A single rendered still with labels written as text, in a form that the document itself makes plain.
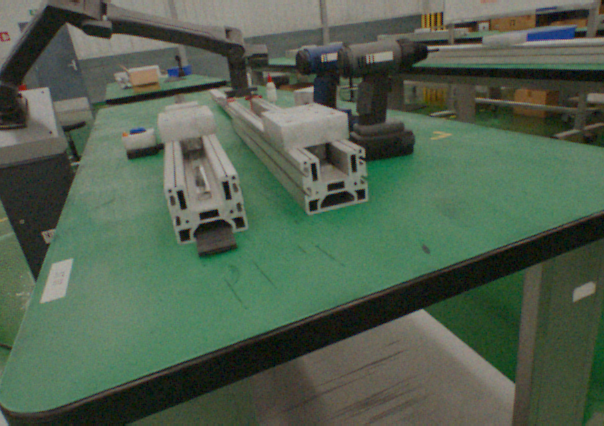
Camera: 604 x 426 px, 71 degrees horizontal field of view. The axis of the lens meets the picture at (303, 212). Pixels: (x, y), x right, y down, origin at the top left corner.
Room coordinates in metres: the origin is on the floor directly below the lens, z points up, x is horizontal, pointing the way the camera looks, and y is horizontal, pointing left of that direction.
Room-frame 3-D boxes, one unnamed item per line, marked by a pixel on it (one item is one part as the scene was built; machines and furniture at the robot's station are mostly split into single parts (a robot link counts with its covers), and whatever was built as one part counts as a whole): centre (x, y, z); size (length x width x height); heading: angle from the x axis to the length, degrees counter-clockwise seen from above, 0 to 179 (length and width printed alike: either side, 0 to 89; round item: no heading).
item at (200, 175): (0.94, 0.23, 0.82); 0.80 x 0.10 x 0.09; 14
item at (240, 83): (1.42, 0.15, 0.92); 0.10 x 0.07 x 0.07; 105
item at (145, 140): (1.19, 0.41, 0.81); 0.10 x 0.08 x 0.06; 104
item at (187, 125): (0.94, 0.23, 0.87); 0.16 x 0.11 x 0.07; 14
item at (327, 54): (1.09, -0.13, 0.89); 0.20 x 0.08 x 0.22; 111
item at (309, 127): (0.75, -0.02, 0.87); 0.16 x 0.11 x 0.07; 14
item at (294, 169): (0.99, 0.04, 0.82); 0.80 x 0.10 x 0.09; 14
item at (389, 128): (0.86, -0.20, 0.89); 0.20 x 0.08 x 0.22; 96
